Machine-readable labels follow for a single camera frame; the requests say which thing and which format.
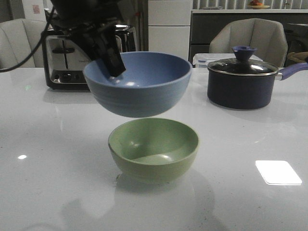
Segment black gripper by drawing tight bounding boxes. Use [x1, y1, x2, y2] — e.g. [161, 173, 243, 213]
[51, 0, 131, 77]

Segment blue bowl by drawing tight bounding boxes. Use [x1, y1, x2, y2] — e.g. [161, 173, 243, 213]
[83, 51, 193, 117]

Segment green bowl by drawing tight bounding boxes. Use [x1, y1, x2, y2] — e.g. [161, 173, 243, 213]
[108, 117, 199, 184]

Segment black and chrome toaster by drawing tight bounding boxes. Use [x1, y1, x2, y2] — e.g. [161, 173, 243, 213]
[41, 25, 140, 91]

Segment white cabinet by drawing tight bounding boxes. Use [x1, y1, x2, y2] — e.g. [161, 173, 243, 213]
[148, 0, 193, 60]

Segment left beige armchair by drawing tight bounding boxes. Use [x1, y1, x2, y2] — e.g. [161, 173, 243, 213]
[0, 19, 46, 69]

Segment beige armchair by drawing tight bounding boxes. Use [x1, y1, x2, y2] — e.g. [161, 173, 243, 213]
[209, 18, 288, 67]
[0, 19, 46, 69]

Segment clear plastic food container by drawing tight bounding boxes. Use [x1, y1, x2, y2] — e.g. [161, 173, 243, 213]
[193, 53, 263, 69]

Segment dark blue saucepan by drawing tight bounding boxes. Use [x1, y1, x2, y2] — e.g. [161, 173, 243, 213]
[207, 63, 308, 110]

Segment glass pot lid blue knob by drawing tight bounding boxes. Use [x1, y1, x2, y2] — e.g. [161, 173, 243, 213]
[207, 46, 278, 77]

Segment fruit plate on counter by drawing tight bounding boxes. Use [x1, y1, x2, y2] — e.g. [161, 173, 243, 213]
[247, 0, 270, 10]

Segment right beige armchair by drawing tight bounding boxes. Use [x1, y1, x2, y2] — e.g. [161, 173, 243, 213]
[209, 18, 288, 67]

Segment grey counter with white top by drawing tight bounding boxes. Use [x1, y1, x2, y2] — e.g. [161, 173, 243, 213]
[189, 10, 308, 67]

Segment black cable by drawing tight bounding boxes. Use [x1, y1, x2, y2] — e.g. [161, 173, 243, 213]
[0, 4, 56, 73]

